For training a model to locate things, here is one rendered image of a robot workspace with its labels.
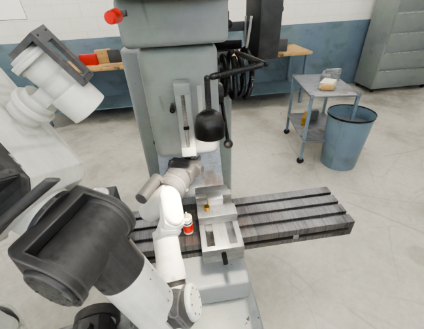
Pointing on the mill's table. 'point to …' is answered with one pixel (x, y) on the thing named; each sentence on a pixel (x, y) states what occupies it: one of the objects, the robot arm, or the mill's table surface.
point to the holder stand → (109, 191)
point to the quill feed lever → (224, 116)
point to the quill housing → (205, 55)
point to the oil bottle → (188, 224)
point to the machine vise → (219, 230)
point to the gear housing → (172, 22)
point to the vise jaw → (217, 214)
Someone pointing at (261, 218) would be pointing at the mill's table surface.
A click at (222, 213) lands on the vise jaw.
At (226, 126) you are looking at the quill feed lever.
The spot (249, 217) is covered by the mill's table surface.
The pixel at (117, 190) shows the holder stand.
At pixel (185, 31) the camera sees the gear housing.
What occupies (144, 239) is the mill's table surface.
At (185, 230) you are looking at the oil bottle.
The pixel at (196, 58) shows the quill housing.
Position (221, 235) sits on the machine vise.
